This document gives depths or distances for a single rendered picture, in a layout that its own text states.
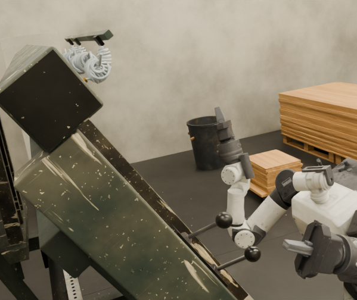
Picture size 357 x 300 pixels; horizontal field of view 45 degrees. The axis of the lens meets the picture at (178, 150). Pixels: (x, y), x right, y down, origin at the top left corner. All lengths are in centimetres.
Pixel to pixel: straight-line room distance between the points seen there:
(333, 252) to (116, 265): 52
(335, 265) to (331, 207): 49
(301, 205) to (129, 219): 100
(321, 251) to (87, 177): 56
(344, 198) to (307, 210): 13
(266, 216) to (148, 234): 110
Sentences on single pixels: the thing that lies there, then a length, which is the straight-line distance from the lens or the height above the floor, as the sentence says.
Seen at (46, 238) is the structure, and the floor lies 168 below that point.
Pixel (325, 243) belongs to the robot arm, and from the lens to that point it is 97.
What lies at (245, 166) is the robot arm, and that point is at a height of 143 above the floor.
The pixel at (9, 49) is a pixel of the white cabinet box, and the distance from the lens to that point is 486.
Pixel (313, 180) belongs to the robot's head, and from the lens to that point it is 145.
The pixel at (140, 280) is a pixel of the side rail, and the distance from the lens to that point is 67.
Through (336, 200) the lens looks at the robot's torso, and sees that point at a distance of 150.
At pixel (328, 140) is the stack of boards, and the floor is 28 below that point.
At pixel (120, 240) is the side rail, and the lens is 64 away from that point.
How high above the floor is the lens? 197
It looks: 16 degrees down
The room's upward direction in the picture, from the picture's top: 8 degrees counter-clockwise
